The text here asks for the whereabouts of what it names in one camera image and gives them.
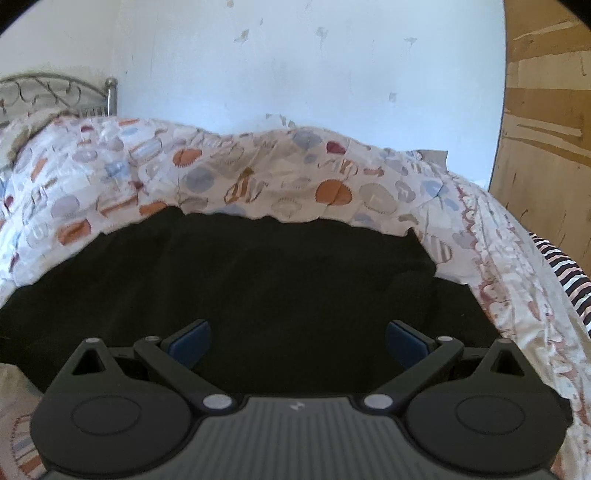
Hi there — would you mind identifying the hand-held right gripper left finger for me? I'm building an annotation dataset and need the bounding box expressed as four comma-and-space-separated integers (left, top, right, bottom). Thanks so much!
64, 318, 236, 414

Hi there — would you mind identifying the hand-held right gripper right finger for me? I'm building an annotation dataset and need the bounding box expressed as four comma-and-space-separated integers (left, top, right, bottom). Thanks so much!
362, 319, 537, 412

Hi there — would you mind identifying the black garment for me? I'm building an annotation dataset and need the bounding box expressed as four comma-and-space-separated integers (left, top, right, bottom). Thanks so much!
0, 205, 505, 403

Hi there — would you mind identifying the striped cloth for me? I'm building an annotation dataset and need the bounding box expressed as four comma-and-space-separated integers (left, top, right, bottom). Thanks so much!
527, 232, 591, 339

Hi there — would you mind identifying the grey pillow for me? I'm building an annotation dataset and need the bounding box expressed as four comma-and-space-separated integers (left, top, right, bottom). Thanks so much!
414, 148, 450, 173

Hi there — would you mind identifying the printed blanket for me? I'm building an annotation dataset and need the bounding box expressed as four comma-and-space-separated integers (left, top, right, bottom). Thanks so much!
0, 116, 591, 480

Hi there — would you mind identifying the metal bed headboard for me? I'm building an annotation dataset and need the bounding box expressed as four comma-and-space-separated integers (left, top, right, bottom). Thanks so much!
0, 75, 119, 121

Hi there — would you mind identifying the beige patterned pillow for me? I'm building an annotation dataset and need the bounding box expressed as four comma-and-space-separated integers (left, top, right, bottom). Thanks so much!
0, 113, 58, 172

